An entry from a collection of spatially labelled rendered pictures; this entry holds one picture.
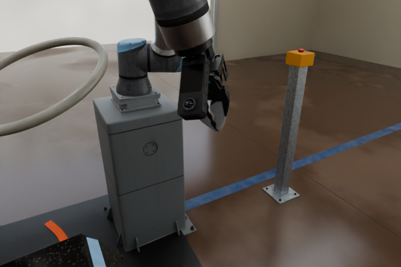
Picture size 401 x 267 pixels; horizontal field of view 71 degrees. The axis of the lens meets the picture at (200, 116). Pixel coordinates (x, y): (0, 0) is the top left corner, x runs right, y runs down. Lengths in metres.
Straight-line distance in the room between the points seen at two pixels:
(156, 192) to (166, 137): 0.34
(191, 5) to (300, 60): 1.42
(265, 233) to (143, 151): 0.97
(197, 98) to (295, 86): 1.46
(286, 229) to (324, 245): 0.24
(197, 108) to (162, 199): 1.32
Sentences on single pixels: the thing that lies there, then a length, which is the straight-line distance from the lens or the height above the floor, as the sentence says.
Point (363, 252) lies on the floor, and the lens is 2.10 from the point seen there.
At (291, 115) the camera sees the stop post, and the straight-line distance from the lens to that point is 1.96.
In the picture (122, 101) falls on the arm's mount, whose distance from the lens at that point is 1.49.
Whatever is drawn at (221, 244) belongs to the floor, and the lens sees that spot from 1.91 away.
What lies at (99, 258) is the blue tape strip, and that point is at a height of 0.78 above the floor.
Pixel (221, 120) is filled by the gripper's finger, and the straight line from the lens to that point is 0.58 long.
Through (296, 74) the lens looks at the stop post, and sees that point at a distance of 1.87.
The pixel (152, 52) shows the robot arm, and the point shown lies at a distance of 1.46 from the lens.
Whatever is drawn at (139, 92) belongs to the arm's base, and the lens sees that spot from 1.50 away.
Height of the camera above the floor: 1.42
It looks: 24 degrees down
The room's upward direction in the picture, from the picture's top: straight up
